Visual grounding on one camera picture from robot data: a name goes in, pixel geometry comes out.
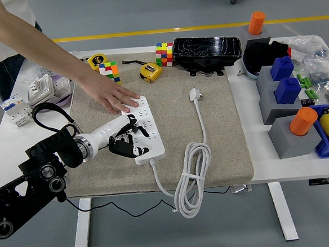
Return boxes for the person's hand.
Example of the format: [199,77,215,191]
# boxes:
[89,74,142,117]

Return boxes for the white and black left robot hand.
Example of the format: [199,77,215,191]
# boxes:
[86,112,157,162]

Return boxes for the black plug with cord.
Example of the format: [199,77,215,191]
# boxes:
[60,124,234,223]

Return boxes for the white power strip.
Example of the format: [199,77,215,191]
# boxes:
[119,94,167,167]

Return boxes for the colourful puzzle cube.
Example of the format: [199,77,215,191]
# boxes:
[97,60,122,87]
[154,41,175,68]

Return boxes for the yellow tape measure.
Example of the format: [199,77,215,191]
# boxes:
[87,53,109,73]
[121,57,164,86]

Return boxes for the purple tape roll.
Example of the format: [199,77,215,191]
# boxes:
[33,73,76,109]

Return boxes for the white socket panel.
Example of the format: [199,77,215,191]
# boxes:
[52,76,73,97]

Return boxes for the black label strip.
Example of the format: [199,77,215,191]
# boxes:
[308,177,329,187]

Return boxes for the white table leg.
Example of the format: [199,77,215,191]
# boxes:
[69,196,95,247]
[267,180,300,242]

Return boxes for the blue plastic bin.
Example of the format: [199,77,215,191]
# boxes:
[308,103,329,160]

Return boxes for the white circuit breaker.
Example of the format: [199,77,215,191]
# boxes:
[0,92,37,129]

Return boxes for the black device with cracked screen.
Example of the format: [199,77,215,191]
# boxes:
[172,33,244,80]

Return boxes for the grey block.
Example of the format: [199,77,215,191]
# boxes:
[257,83,306,126]
[235,22,273,49]
[266,113,324,161]
[255,63,297,91]

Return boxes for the person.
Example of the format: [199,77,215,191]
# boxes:
[0,0,47,102]

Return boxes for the metal clamp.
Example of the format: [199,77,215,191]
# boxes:
[230,183,254,195]

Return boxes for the grey-brown mat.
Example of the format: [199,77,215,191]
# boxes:
[55,45,256,199]

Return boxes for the orange cylinder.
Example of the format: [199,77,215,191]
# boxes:
[287,106,319,138]
[246,10,267,36]

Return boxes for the white bowl with blue rim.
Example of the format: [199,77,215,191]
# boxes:
[241,54,261,81]

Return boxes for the black cloth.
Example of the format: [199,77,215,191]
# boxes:
[242,38,291,76]

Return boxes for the blue block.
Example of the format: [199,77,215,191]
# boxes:
[273,76,303,105]
[269,55,296,82]

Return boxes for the clear bag of blue parts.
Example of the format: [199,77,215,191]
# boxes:
[303,46,329,89]

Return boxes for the clear bag with white labels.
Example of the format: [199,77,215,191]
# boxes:
[287,34,323,64]

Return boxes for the white switch box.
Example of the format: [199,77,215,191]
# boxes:
[25,74,56,108]

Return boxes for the white power cable with plug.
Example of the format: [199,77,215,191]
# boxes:
[144,87,216,222]

